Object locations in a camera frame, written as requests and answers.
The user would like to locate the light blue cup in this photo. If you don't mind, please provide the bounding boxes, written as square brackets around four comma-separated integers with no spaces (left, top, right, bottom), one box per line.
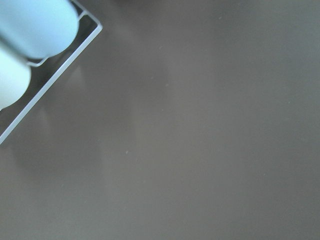
[0,0,79,59]

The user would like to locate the white wire cup rack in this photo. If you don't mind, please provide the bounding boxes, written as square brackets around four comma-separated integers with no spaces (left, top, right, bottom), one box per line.
[0,0,103,141]

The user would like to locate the white cup on rack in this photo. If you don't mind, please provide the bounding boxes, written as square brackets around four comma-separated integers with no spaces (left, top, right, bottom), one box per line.
[0,43,31,109]

